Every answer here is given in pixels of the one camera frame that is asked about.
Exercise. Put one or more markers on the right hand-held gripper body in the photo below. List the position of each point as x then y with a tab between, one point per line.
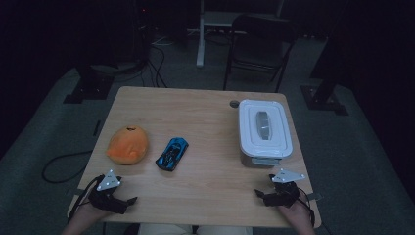
282	197

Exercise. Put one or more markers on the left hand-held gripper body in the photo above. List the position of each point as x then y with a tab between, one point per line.
107	199

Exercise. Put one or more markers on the clear plastic container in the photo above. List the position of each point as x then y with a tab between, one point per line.
262	161

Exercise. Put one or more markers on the orange plush toy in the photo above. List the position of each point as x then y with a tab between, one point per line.
128	146

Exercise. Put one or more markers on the blue toy car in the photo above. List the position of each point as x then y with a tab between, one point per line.
172	154

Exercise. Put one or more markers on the white container lid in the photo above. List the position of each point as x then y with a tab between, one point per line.
265	129

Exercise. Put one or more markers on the person's left hand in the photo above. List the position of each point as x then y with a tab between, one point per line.
93	213

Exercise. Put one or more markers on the person's right hand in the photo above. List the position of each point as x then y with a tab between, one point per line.
298	215

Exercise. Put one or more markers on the grey tape piece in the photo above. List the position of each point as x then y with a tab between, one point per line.
315	196
76	192

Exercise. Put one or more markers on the small black floor strip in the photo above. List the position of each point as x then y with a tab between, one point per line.
96	128

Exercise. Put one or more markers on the black stand base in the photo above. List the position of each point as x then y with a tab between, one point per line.
88	88
321	101

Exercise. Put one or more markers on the black folding chair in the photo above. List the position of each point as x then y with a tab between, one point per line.
259	49

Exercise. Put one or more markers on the dark equipment tower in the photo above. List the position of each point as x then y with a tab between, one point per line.
142	32

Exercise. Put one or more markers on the white desk frame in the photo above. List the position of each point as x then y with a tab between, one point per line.
200	39

